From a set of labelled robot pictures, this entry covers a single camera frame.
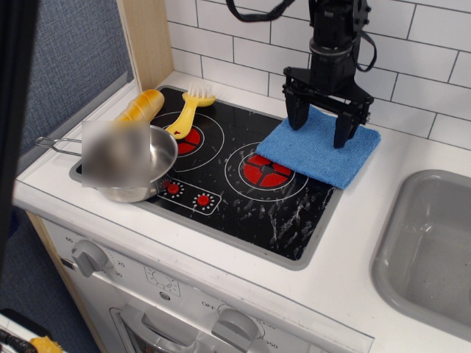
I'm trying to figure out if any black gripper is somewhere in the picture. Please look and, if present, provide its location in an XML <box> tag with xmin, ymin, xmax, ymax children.
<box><xmin>283</xmin><ymin>46</ymin><xmax>374</xmax><ymax>149</ymax></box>

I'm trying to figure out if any blue cloth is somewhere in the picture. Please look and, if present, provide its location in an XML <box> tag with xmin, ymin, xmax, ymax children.
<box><xmin>256</xmin><ymin>107</ymin><xmax>381</xmax><ymax>189</ymax></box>

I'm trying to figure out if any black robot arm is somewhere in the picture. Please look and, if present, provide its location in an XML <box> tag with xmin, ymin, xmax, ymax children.
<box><xmin>283</xmin><ymin>1</ymin><xmax>377</xmax><ymax>149</ymax></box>

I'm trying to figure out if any black toy stove top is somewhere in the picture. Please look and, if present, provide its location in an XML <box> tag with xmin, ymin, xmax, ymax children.
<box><xmin>138</xmin><ymin>101</ymin><xmax>341</xmax><ymax>271</ymax></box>

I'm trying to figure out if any yellow dish brush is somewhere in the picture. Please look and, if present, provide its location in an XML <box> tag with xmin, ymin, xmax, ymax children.
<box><xmin>166</xmin><ymin>82</ymin><xmax>216</xmax><ymax>140</ymax></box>

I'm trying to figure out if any toy bread loaf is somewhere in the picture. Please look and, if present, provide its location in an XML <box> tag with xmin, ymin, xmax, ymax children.
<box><xmin>110</xmin><ymin>89</ymin><xmax>165</xmax><ymax>132</ymax></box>

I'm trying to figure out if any grey sink basin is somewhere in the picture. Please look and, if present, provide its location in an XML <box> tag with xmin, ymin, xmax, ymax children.
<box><xmin>372</xmin><ymin>170</ymin><xmax>470</xmax><ymax>340</ymax></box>

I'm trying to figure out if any wooden side panel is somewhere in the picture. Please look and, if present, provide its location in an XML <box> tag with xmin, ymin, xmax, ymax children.
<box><xmin>116</xmin><ymin>0</ymin><xmax>174</xmax><ymax>91</ymax></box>

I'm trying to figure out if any stainless steel pot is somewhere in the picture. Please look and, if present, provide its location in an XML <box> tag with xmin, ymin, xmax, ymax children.
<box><xmin>35</xmin><ymin>121</ymin><xmax>178</xmax><ymax>203</ymax></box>

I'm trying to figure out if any grey right oven knob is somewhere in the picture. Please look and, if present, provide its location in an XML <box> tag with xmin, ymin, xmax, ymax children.
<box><xmin>211</xmin><ymin>309</ymin><xmax>259</xmax><ymax>352</ymax></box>

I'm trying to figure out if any grey oven knob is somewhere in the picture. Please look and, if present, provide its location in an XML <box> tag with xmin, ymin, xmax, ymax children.
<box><xmin>211</xmin><ymin>309</ymin><xmax>259</xmax><ymax>352</ymax></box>
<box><xmin>71</xmin><ymin>240</ymin><xmax>108</xmax><ymax>277</ymax></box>

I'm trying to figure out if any white toy oven front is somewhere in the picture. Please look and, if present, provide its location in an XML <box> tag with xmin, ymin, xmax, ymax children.
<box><xmin>43</xmin><ymin>221</ymin><xmax>373</xmax><ymax>352</ymax></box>

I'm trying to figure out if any grey left oven knob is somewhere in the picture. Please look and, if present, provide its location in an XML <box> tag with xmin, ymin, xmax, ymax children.
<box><xmin>71</xmin><ymin>240</ymin><xmax>108</xmax><ymax>277</ymax></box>

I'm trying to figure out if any yellow object bottom left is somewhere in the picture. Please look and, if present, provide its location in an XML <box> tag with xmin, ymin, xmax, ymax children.
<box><xmin>29</xmin><ymin>336</ymin><xmax>64</xmax><ymax>353</ymax></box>

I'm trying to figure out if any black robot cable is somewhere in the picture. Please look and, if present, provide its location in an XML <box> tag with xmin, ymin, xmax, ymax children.
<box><xmin>224</xmin><ymin>0</ymin><xmax>295</xmax><ymax>23</ymax></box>

